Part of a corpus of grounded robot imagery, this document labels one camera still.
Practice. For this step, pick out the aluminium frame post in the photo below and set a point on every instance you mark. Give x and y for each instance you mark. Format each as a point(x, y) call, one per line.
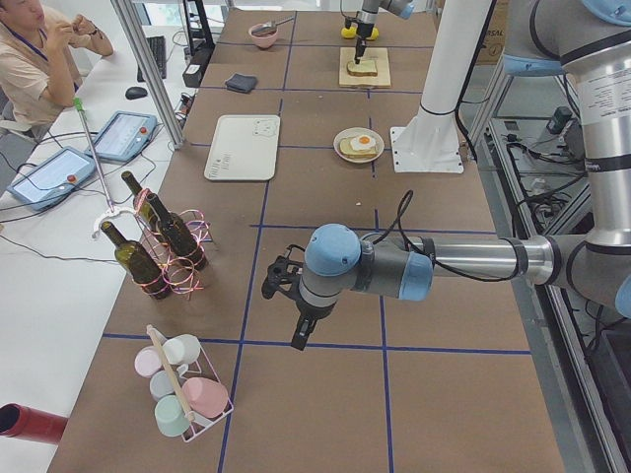
point(131, 25)

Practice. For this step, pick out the copper wire bottle rack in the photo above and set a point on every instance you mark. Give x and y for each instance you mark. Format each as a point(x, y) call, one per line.
point(179, 272)

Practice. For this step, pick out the seated person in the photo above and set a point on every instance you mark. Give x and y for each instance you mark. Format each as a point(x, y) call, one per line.
point(39, 76)

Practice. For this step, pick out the white cup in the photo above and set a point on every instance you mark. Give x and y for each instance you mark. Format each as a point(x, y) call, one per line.
point(182, 349)

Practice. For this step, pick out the mint green cup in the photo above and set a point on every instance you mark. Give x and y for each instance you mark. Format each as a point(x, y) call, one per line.
point(170, 417)

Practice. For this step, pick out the grey cup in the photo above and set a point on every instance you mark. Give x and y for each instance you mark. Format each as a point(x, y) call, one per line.
point(160, 385)

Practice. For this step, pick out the dark green wine bottle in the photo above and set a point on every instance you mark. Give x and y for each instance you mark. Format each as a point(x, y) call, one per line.
point(137, 261)
point(143, 209)
point(177, 234)

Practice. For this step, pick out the white wire cup rack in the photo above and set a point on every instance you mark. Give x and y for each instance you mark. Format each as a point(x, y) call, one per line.
point(179, 374)

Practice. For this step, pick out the black computer mouse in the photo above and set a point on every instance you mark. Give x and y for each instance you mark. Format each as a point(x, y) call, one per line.
point(135, 93)

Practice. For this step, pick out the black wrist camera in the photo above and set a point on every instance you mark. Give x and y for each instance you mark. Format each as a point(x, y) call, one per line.
point(283, 276)

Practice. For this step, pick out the pink bowl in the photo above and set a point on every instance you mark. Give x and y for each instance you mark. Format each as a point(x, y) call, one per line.
point(262, 36)

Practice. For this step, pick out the grabber stick with claw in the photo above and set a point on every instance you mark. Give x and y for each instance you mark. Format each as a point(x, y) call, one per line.
point(112, 210)

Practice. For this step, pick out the fried egg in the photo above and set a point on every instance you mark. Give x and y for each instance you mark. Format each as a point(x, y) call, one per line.
point(363, 143)

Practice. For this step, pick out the cardboard box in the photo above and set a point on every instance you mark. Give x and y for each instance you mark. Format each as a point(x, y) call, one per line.
point(494, 40)

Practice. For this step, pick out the wooden cutting board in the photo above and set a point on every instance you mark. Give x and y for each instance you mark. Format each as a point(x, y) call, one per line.
point(380, 55)

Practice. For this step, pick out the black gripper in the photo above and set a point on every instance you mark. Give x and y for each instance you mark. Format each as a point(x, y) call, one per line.
point(364, 30)
point(309, 311)

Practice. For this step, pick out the metal scoop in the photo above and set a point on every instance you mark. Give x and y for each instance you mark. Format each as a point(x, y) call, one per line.
point(276, 22)

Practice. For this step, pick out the black keyboard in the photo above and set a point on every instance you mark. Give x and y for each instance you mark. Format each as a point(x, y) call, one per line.
point(157, 45)

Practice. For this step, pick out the red cylinder tube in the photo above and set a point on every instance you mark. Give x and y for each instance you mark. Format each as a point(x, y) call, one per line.
point(27, 423)

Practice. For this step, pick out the bread slice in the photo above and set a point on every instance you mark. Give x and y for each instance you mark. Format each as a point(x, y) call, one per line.
point(346, 151)
point(363, 68)

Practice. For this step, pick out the bread slice on plate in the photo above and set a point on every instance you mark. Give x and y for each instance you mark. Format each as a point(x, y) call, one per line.
point(346, 151)

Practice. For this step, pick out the white round plate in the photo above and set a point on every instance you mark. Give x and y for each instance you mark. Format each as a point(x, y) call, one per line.
point(355, 131)

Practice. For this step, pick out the white bear tray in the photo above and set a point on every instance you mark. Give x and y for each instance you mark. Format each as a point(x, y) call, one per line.
point(244, 148)

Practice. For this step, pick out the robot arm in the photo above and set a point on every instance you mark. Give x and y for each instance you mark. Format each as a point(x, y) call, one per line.
point(578, 199)
point(366, 18)

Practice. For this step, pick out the yellow lemon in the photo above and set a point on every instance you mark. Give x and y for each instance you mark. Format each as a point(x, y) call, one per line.
point(351, 32)

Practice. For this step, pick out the light pink cup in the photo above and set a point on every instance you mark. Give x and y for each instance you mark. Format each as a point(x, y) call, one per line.
point(147, 362)

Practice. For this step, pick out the black box device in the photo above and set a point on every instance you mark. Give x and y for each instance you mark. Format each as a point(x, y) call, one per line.
point(195, 70)

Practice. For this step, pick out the blue teach pendant tablet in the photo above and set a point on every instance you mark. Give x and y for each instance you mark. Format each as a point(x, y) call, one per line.
point(124, 136)
point(50, 182)

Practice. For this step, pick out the grey folded cloth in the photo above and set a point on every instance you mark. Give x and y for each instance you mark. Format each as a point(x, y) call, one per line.
point(240, 83)

